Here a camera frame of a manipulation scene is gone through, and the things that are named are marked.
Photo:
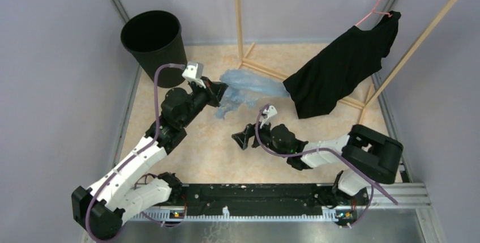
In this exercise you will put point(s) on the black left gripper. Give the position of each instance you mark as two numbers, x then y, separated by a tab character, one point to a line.
211	90

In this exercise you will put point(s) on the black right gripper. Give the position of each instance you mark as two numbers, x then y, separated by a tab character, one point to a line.
242	137

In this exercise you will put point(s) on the blue plastic trash bag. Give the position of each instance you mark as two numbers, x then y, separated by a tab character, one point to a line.
246	87

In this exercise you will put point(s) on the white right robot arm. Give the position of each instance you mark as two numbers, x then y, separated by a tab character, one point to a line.
372	158

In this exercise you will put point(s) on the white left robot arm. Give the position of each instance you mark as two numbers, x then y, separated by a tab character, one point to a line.
103	208

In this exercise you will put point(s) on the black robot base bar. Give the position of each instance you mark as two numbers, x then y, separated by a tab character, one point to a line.
262	199

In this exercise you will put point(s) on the black trash bin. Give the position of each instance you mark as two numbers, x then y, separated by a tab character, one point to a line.
154	38

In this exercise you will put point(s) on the black t-shirt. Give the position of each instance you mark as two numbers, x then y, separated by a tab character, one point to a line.
340	67

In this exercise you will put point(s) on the pink clothes hanger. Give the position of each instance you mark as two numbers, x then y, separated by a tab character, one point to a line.
374	11

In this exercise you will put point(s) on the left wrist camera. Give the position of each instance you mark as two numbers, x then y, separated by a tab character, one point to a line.
193	71

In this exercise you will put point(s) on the aluminium frame rail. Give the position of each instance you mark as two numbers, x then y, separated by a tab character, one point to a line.
408	196

